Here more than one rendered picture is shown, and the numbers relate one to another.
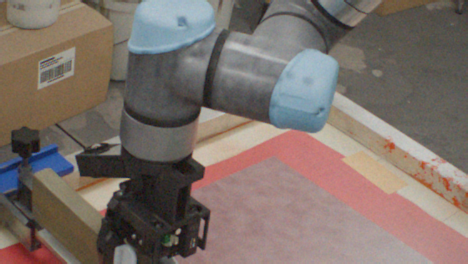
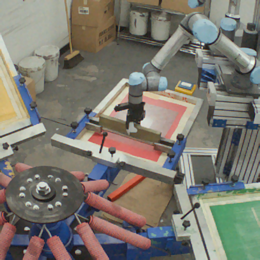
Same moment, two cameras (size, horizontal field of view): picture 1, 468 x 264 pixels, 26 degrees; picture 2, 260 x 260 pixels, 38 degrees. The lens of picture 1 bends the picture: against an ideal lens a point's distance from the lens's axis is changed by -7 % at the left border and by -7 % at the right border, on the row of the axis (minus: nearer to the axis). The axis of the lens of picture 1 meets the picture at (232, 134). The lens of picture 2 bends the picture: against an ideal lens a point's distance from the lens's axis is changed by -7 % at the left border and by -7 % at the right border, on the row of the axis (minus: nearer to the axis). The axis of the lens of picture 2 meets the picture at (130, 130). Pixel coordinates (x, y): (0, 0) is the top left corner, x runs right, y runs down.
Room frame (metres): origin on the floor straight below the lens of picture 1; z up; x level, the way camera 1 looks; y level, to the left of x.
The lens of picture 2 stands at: (-0.76, 0.71, 2.32)
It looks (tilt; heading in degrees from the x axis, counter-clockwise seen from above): 36 degrees down; 339
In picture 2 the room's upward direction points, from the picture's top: 4 degrees clockwise
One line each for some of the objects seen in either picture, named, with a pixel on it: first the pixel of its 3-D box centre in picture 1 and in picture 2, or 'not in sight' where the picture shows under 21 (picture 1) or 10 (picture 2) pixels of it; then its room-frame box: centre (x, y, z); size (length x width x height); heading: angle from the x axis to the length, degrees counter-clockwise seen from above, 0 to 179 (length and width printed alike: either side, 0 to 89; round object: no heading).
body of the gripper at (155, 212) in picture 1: (156, 199); (135, 111); (0.88, 0.06, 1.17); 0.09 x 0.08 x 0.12; 49
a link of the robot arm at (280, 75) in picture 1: (277, 74); (155, 82); (0.88, -0.03, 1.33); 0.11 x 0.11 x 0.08; 80
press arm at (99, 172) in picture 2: not in sight; (100, 172); (0.63, 0.32, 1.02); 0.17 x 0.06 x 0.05; 139
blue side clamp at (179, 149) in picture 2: not in sight; (174, 156); (0.69, -0.10, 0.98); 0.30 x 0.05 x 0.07; 139
